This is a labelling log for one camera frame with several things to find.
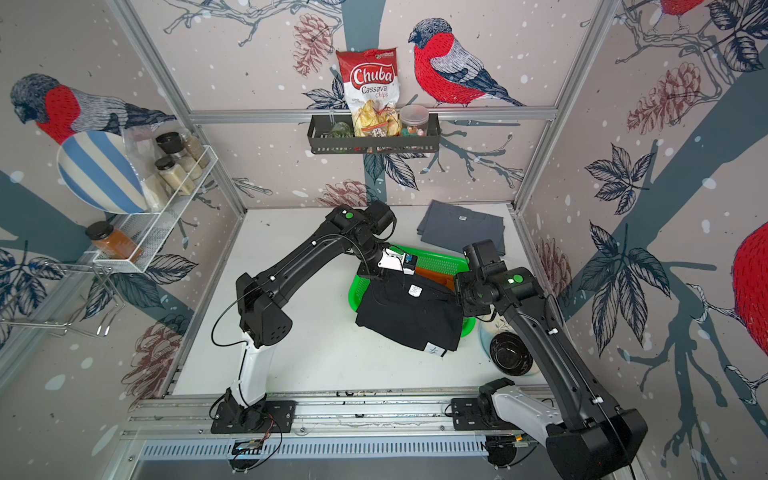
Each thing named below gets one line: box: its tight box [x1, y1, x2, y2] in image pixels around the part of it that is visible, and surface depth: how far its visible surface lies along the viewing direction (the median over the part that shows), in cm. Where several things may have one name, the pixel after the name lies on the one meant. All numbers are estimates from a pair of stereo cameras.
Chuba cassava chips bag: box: [336, 48, 402, 138], surface depth 84 cm
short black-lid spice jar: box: [154, 156, 194, 196], surface depth 78 cm
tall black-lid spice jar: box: [156, 132, 204, 169], surface depth 82 cm
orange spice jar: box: [85, 221, 143, 264], surface depth 63 cm
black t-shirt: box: [356, 269, 463, 357], surface depth 79 cm
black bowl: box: [489, 332, 534, 377], surface depth 82 cm
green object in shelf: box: [328, 122, 353, 138], surface depth 90 cm
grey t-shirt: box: [417, 199, 506, 256], surface depth 117 cm
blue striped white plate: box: [56, 131, 149, 215], surface depth 68 cm
